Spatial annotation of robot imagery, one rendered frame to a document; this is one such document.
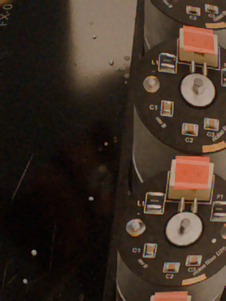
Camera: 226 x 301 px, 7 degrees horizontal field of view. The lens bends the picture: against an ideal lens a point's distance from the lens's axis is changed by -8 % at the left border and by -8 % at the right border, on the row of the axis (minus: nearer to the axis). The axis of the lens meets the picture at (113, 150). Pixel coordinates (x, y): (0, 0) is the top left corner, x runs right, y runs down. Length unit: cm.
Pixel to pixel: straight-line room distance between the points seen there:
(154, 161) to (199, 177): 2
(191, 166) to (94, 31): 8
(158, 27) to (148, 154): 3
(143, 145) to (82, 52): 6
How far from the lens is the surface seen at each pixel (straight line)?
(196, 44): 34
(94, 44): 40
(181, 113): 34
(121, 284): 35
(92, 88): 40
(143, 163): 36
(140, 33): 39
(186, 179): 33
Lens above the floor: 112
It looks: 67 degrees down
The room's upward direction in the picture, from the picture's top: straight up
